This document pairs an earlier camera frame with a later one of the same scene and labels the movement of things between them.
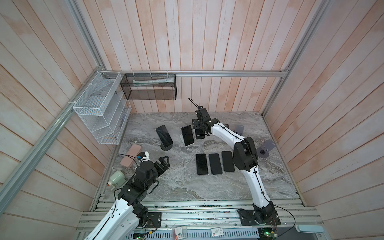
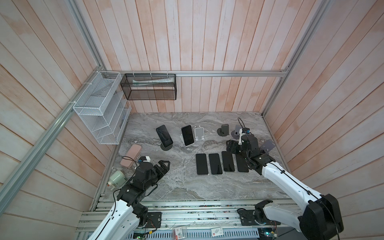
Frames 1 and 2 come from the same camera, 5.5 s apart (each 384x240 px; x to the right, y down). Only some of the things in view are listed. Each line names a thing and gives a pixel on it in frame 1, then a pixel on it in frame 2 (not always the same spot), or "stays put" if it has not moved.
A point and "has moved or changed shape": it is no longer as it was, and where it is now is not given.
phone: (200, 134) has moved or changed shape
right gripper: (194, 123) to (232, 144)
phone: (164, 135) stays put
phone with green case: (215, 164) stays put
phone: (228, 161) stays put
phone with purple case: (202, 168) stays put
